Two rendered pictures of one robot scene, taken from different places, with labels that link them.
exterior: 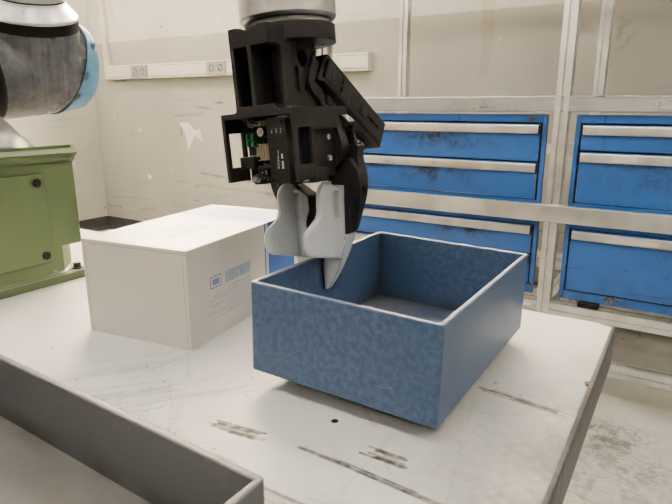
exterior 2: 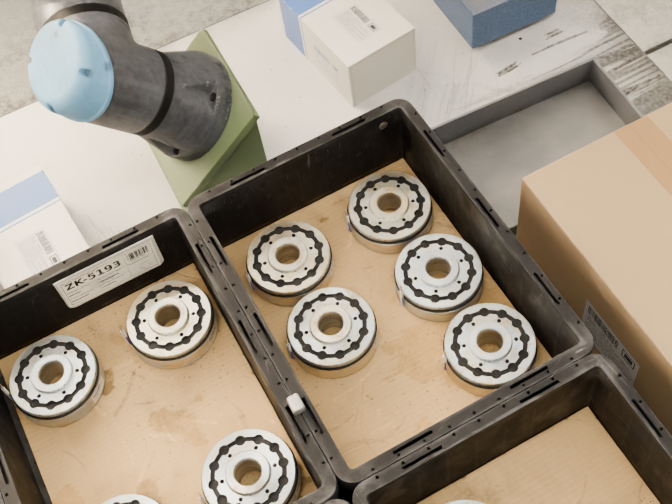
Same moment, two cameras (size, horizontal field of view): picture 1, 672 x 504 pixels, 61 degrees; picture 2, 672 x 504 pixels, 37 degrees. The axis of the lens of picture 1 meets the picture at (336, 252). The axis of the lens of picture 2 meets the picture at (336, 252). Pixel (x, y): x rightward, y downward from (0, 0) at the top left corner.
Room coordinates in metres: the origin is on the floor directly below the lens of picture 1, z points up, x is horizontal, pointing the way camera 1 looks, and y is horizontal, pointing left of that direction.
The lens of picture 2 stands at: (-0.09, 1.03, 1.88)
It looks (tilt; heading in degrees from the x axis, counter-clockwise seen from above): 58 degrees down; 311
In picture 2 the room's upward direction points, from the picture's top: 11 degrees counter-clockwise
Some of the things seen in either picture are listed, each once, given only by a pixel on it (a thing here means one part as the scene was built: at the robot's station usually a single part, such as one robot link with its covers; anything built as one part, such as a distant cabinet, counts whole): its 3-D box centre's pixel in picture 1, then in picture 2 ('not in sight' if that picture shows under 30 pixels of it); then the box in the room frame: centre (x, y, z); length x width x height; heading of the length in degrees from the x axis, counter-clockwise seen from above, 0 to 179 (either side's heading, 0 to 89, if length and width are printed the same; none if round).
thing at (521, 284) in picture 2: not in sight; (381, 297); (0.25, 0.57, 0.87); 0.40 x 0.30 x 0.11; 150
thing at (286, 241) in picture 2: not in sight; (287, 254); (0.38, 0.57, 0.86); 0.05 x 0.05 x 0.01
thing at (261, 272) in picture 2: not in sight; (288, 257); (0.38, 0.57, 0.86); 0.10 x 0.10 x 0.01
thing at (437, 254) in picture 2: not in sight; (438, 268); (0.21, 0.51, 0.86); 0.05 x 0.05 x 0.01
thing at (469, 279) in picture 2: not in sight; (438, 270); (0.21, 0.51, 0.86); 0.10 x 0.10 x 0.01
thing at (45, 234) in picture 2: not in sight; (39, 251); (0.74, 0.68, 0.75); 0.20 x 0.12 x 0.09; 154
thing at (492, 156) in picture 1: (431, 197); not in sight; (1.92, -0.33, 0.60); 0.72 x 0.03 x 0.56; 58
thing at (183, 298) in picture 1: (203, 265); (345, 30); (0.57, 0.14, 0.75); 0.20 x 0.12 x 0.09; 156
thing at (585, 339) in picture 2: not in sight; (378, 274); (0.25, 0.57, 0.92); 0.40 x 0.30 x 0.02; 150
